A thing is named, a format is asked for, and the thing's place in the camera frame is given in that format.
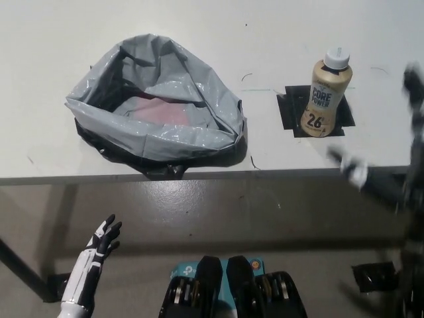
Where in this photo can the black tape square marker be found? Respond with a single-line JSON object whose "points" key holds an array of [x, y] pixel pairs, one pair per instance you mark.
{"points": [[289, 109]]}

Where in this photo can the beige Core Power protein bottle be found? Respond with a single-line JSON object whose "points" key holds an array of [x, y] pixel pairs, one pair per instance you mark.
{"points": [[323, 99]]}

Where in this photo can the black table leg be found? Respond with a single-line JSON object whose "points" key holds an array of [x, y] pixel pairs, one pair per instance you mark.
{"points": [[23, 265]]}

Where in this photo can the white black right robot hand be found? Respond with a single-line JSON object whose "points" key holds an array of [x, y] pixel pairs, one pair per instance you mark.
{"points": [[414, 172]]}

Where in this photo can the pink item inside bag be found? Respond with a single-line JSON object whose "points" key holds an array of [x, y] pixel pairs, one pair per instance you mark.
{"points": [[162, 111]]}

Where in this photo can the black teal robot body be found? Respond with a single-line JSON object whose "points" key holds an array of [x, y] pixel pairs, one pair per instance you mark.
{"points": [[238, 285]]}

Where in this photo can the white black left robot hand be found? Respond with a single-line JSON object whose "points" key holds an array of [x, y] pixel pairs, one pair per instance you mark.
{"points": [[84, 268]]}

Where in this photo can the grey plastic bag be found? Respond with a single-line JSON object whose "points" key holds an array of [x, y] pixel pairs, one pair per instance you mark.
{"points": [[185, 132]]}

